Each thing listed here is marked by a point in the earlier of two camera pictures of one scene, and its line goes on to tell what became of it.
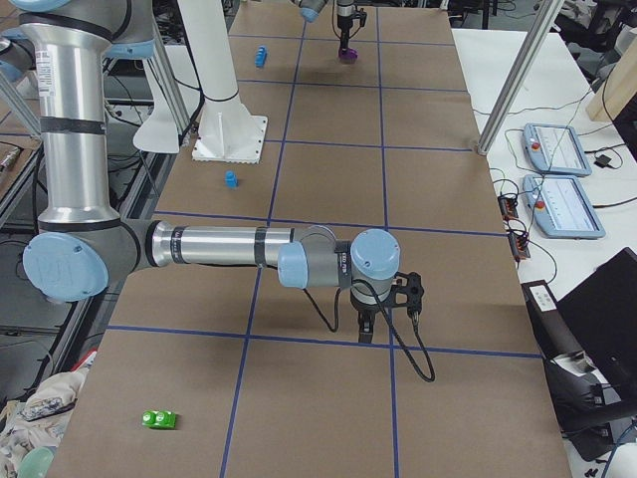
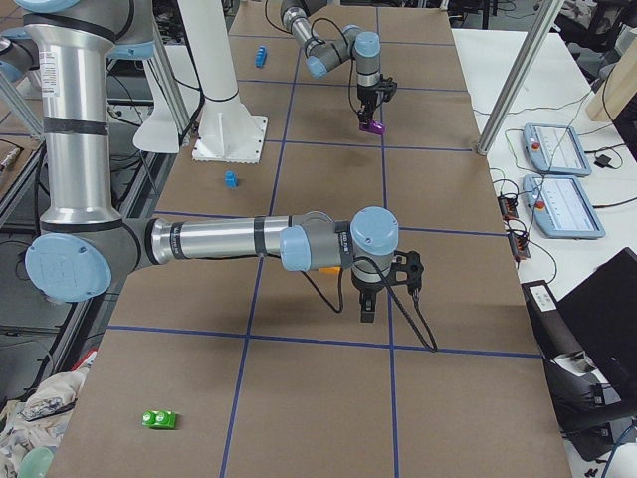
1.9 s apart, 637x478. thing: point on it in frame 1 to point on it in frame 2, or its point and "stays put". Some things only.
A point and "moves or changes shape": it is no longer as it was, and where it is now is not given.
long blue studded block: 260,56 stays put
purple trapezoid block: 350,57 moves or changes shape
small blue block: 231,179 stays put
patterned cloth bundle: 40,419 stays put
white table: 566,198 stays put
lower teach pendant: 562,207 stays put
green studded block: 158,419 stays put
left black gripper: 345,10 to 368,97
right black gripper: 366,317 to 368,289
